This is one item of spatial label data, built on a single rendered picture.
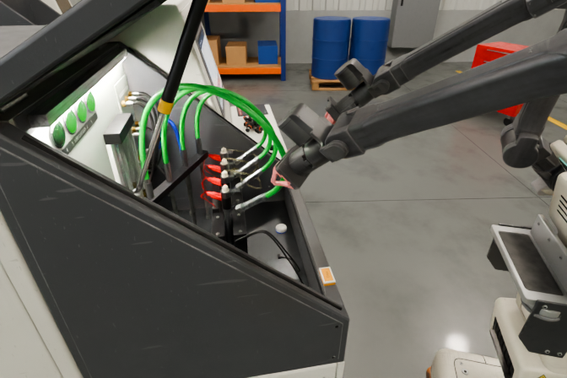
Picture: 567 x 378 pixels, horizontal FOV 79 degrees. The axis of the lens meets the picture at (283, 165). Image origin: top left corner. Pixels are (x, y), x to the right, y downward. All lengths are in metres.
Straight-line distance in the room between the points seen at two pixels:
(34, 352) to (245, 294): 0.41
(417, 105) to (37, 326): 0.75
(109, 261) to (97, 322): 0.16
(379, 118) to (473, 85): 0.14
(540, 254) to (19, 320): 1.11
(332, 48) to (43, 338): 5.20
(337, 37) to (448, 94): 5.10
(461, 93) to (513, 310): 0.84
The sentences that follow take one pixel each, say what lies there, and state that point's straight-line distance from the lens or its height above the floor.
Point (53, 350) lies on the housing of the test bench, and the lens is 0.87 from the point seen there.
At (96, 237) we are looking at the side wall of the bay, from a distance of 0.64.
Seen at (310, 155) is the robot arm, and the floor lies 1.32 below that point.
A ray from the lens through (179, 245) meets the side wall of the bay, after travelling 0.63.
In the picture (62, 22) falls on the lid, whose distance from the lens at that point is 0.49.
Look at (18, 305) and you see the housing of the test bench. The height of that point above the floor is 1.13.
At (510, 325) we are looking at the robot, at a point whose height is 0.80.
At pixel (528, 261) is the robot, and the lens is 1.02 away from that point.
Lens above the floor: 1.63
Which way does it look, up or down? 29 degrees down
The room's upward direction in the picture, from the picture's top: straight up
